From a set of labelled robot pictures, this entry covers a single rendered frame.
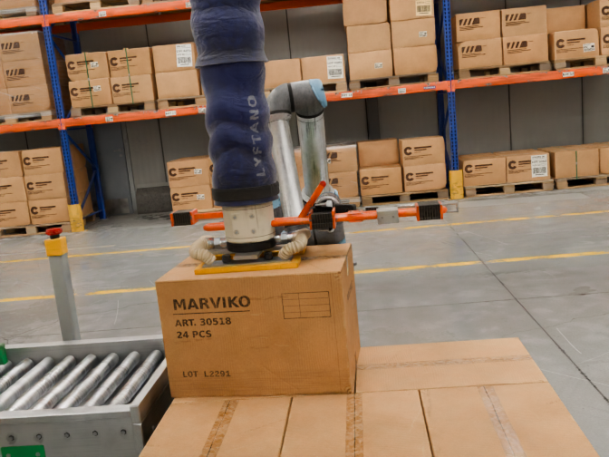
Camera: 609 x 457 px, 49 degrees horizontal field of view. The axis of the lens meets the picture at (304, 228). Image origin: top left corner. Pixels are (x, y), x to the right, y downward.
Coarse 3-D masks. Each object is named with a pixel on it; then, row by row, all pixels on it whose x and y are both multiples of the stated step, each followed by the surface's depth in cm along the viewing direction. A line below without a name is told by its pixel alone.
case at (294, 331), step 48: (192, 288) 211; (240, 288) 209; (288, 288) 207; (336, 288) 204; (192, 336) 215; (240, 336) 212; (288, 336) 210; (336, 336) 207; (192, 384) 218; (240, 384) 215; (288, 384) 213; (336, 384) 210
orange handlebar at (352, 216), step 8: (408, 208) 221; (200, 216) 253; (208, 216) 252; (216, 216) 252; (336, 216) 220; (344, 216) 219; (352, 216) 219; (360, 216) 218; (368, 216) 218; (376, 216) 218; (400, 216) 217; (408, 216) 217; (208, 224) 228; (216, 224) 225; (272, 224) 222; (280, 224) 222; (288, 224) 221; (296, 224) 221
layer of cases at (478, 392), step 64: (384, 384) 214; (448, 384) 210; (512, 384) 206; (192, 448) 185; (256, 448) 182; (320, 448) 179; (384, 448) 175; (448, 448) 172; (512, 448) 169; (576, 448) 167
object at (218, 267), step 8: (224, 256) 218; (264, 256) 217; (272, 256) 217; (296, 256) 221; (200, 264) 222; (216, 264) 218; (224, 264) 217; (232, 264) 216; (240, 264) 215; (248, 264) 215; (256, 264) 214; (264, 264) 214; (272, 264) 213; (280, 264) 212; (288, 264) 212; (296, 264) 212; (200, 272) 215; (208, 272) 215; (216, 272) 215; (224, 272) 215; (232, 272) 215
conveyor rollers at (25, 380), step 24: (24, 360) 269; (48, 360) 268; (72, 360) 268; (96, 360) 268; (0, 384) 248; (24, 384) 247; (48, 384) 246; (72, 384) 246; (96, 384) 245; (0, 408) 230; (24, 408) 228; (48, 408) 226
